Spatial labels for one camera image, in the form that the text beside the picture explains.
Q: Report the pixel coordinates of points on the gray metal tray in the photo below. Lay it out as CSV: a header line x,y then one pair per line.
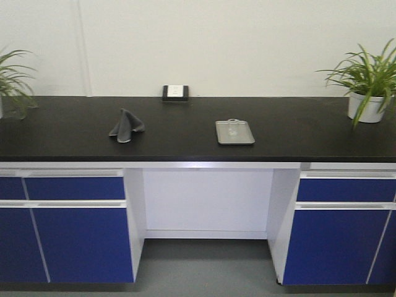
x,y
244,137

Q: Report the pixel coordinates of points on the blue white lab cabinet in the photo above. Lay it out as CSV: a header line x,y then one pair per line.
x,y
325,223

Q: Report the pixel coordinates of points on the left potted green plant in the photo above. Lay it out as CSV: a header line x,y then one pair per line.
x,y
14,88

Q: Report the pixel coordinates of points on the gray cloth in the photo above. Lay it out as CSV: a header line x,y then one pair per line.
x,y
127,124

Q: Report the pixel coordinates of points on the potted green plant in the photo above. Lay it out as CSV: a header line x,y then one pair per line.
x,y
370,83
14,88

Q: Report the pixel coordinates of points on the clear glass beaker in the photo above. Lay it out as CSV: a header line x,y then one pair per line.
x,y
233,127

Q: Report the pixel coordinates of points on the right potted green plant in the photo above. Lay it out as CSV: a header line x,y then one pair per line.
x,y
370,83

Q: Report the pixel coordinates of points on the black white power socket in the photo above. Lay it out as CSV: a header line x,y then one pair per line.
x,y
176,93

